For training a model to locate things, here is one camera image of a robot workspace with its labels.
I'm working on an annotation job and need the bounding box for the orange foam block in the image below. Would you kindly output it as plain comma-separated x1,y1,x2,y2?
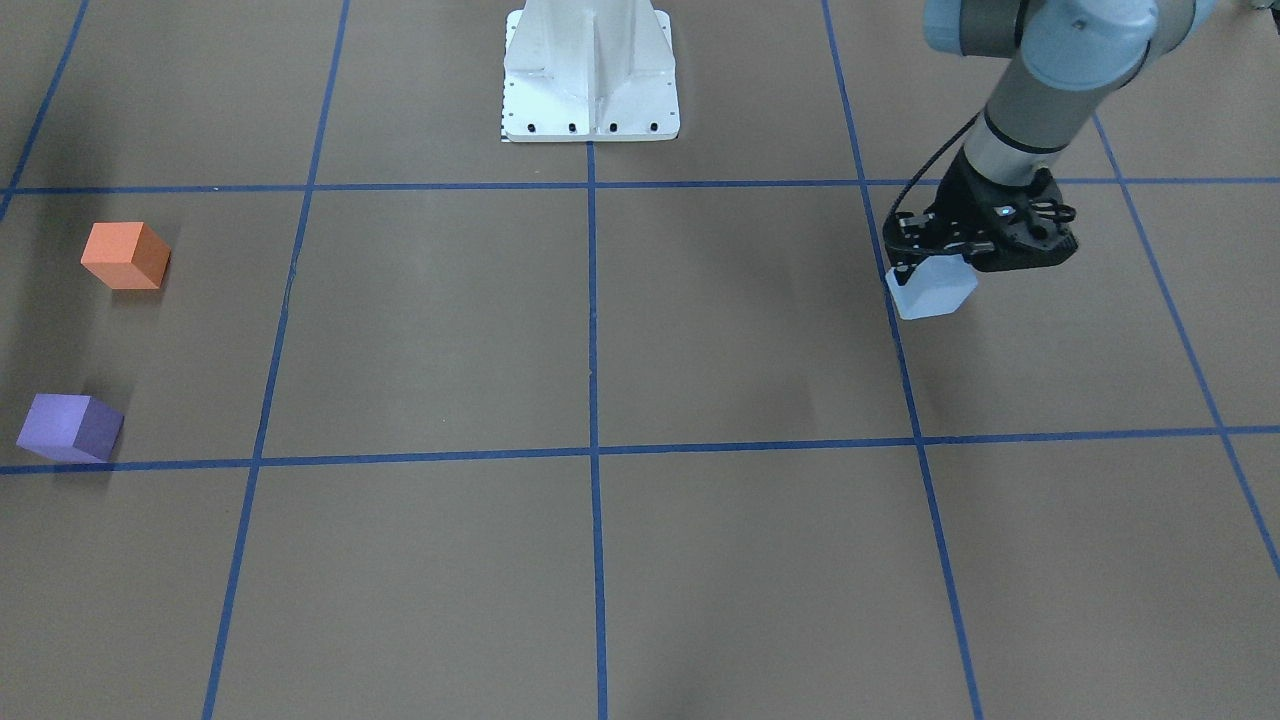
79,222,172,291

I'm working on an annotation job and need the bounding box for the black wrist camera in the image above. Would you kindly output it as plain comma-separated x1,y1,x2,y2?
882,211,965,273

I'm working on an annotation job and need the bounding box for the light blue foam block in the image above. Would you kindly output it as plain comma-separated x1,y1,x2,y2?
884,256,979,320

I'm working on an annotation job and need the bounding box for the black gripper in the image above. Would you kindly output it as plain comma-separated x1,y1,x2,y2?
931,155,1079,273

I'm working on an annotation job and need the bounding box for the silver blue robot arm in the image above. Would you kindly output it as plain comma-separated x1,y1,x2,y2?
892,1,1215,274

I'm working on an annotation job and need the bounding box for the purple foam block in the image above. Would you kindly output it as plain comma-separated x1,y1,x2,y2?
15,393,124,462

